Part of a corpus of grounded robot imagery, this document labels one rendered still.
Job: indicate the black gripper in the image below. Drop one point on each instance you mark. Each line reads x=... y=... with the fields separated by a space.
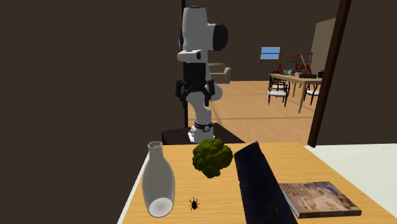
x=194 y=74

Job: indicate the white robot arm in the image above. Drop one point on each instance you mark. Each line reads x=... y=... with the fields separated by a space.
x=198 y=34

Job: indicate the beige armchair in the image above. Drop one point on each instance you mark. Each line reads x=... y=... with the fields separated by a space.
x=220 y=75

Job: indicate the dark robot stand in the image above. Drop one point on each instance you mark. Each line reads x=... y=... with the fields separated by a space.
x=173 y=136

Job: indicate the green broccoli head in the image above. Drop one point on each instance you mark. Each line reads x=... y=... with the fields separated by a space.
x=212 y=158

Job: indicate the black chair with white seat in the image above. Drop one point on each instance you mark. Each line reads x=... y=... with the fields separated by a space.
x=311 y=92
x=278 y=93

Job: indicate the blue window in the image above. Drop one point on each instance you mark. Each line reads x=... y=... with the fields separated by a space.
x=270 y=53

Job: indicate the white glass bottle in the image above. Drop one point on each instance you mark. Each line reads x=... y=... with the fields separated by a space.
x=158 y=180

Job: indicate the wooden dining table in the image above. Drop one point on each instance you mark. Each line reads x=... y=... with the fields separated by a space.
x=302 y=80

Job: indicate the black toy beetle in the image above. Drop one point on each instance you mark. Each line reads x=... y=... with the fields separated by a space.
x=194 y=204

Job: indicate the long dark blue box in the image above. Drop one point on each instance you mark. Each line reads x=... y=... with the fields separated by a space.
x=260 y=186

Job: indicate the book with picture cover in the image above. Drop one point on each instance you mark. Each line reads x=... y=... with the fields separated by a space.
x=319 y=198

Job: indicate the red metal frame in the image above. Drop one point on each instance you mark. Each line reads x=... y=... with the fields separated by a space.
x=298 y=60

